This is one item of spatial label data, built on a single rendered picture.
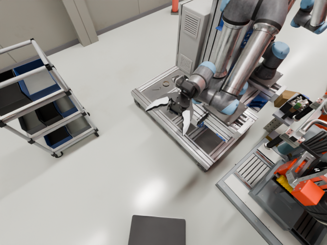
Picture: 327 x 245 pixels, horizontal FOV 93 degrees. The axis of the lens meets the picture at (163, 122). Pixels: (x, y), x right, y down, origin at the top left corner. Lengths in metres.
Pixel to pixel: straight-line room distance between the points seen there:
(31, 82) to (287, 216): 2.28
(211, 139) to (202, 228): 0.81
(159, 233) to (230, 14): 1.32
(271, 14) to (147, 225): 1.34
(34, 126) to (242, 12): 1.65
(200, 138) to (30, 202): 1.76
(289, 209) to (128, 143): 1.60
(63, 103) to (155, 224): 1.33
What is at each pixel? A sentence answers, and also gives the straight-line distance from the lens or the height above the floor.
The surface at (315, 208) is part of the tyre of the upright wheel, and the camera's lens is 1.12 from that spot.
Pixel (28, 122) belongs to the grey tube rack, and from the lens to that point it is 1.79.
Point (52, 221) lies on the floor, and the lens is 1.95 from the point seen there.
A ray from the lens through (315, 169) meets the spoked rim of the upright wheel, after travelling 1.49.
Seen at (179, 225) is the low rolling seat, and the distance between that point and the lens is 1.33.
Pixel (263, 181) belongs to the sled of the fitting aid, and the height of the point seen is 0.15.
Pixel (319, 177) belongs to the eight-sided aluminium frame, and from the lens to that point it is 1.03.
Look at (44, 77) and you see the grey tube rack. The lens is 1.62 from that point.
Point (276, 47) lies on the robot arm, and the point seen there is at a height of 1.05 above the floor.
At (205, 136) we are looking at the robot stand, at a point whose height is 0.21.
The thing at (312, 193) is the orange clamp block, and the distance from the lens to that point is 1.05.
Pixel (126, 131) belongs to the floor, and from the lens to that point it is 1.95.
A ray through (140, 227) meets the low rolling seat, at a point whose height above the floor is 0.34.
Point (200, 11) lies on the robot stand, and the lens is 1.15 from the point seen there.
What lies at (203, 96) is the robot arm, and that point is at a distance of 0.73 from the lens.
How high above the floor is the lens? 1.67
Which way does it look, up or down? 58 degrees down
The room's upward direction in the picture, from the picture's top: straight up
